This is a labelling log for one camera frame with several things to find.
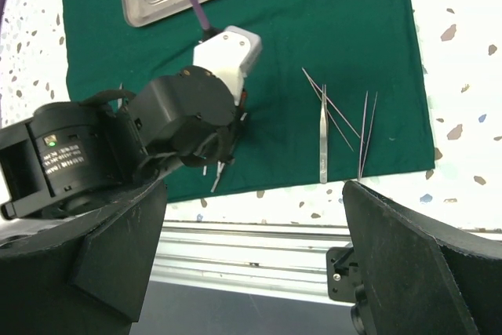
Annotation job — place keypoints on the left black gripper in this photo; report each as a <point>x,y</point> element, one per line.
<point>190,115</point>

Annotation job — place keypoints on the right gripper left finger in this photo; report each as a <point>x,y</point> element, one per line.
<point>81,275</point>

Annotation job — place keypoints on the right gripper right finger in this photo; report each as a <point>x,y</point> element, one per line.
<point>419,275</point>

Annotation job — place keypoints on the thin steel tweezers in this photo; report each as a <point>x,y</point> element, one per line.
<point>332,106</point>

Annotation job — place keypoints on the dark steel tweezers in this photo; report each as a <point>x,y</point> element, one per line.
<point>368,115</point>

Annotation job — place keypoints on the broad steel tweezers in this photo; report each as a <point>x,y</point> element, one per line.
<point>323,138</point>

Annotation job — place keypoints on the green surgical cloth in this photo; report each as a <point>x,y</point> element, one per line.
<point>351,46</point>

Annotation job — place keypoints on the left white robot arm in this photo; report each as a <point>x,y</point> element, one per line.
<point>72,157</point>

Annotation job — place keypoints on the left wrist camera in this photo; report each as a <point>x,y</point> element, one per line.
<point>230,56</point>

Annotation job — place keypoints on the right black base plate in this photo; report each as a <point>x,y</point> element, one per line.
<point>343,276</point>

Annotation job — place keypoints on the aluminium rail frame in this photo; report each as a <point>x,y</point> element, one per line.
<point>283,261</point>

